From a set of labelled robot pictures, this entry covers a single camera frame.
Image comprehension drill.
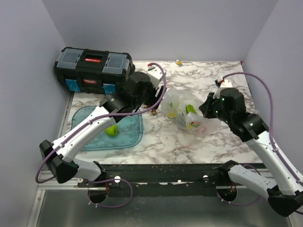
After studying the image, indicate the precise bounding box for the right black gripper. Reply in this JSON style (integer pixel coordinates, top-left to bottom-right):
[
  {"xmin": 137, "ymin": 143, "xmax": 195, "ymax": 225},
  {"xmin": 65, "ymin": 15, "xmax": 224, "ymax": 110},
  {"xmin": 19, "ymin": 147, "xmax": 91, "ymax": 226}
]
[{"xmin": 199, "ymin": 91, "xmax": 233, "ymax": 125}]

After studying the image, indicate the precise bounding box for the translucent white plastic bag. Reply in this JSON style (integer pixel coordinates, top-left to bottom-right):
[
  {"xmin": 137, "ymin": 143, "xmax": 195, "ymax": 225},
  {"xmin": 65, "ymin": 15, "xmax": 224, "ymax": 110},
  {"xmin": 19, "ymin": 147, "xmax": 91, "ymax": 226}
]
[{"xmin": 160, "ymin": 88, "xmax": 221, "ymax": 137}]

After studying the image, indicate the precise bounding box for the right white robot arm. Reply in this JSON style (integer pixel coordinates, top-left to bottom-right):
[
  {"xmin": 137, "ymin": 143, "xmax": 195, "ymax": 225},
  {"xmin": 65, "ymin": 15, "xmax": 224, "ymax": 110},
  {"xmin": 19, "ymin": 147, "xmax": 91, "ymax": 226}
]
[{"xmin": 199, "ymin": 87, "xmax": 303, "ymax": 217}]

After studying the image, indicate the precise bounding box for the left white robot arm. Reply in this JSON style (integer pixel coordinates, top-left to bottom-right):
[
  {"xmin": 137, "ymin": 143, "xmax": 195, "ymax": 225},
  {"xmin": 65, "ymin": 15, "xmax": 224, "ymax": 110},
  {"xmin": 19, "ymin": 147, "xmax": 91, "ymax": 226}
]
[{"xmin": 39, "ymin": 69, "xmax": 167, "ymax": 187}]

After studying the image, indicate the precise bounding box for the red fake fruit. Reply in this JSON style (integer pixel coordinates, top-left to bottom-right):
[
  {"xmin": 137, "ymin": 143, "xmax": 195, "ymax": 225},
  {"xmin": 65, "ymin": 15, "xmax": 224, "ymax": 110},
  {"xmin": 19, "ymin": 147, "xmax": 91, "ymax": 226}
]
[{"xmin": 191, "ymin": 121, "xmax": 201, "ymax": 127}]

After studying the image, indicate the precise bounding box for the green fake fruit in bag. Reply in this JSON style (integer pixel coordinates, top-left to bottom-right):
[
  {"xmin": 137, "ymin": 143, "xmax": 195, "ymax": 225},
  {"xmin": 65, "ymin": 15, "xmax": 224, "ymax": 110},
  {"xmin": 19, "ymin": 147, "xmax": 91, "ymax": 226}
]
[{"xmin": 186, "ymin": 105, "xmax": 197, "ymax": 114}]

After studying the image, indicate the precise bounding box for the teal transparent plastic tray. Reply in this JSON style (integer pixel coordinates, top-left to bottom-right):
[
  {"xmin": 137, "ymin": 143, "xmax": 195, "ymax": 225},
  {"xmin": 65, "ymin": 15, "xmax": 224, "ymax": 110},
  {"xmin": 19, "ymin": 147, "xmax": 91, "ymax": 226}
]
[{"xmin": 82, "ymin": 114, "xmax": 143, "ymax": 151}]

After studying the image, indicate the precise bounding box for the small yellow blue object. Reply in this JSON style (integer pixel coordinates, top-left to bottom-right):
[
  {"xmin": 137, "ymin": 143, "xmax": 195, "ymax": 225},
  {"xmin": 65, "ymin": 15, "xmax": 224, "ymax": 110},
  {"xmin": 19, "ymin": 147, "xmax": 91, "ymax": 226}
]
[{"xmin": 176, "ymin": 60, "xmax": 183, "ymax": 67}]

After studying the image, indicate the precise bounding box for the black plastic toolbox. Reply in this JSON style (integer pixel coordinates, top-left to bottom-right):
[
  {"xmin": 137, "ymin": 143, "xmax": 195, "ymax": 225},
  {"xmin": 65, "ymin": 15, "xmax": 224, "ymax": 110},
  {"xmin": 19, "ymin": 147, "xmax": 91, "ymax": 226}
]
[{"xmin": 54, "ymin": 47, "xmax": 135, "ymax": 95}]

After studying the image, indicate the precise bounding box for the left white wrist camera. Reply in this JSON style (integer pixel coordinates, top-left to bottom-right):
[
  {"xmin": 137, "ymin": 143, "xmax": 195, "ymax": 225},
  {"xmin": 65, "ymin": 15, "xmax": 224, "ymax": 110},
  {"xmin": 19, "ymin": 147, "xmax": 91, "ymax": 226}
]
[{"xmin": 147, "ymin": 64, "xmax": 163, "ymax": 88}]

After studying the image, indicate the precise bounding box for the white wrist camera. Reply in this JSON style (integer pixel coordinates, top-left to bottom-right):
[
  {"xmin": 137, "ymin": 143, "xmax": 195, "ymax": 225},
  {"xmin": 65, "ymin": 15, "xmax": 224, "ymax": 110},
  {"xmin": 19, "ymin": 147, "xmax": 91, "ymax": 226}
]
[
  {"xmin": 214, "ymin": 79, "xmax": 233, "ymax": 97},
  {"xmin": 147, "ymin": 64, "xmax": 163, "ymax": 88}
]

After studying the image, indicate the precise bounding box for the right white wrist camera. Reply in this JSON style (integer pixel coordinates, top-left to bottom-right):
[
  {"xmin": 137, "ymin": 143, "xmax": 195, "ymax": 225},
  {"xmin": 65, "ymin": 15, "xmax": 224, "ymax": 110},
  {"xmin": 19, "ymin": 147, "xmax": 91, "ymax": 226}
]
[{"xmin": 214, "ymin": 79, "xmax": 233, "ymax": 97}]

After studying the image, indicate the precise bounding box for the black metal base rail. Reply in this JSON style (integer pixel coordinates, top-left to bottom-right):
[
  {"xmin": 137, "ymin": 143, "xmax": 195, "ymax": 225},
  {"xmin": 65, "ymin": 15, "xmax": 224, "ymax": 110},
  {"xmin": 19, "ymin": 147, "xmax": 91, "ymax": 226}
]
[{"xmin": 71, "ymin": 163, "xmax": 258, "ymax": 197}]

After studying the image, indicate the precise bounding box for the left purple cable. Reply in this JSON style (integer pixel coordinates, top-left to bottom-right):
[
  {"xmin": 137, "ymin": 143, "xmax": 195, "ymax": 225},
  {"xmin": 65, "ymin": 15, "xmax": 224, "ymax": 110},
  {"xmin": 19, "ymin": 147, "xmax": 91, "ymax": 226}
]
[{"xmin": 35, "ymin": 62, "xmax": 168, "ymax": 209}]

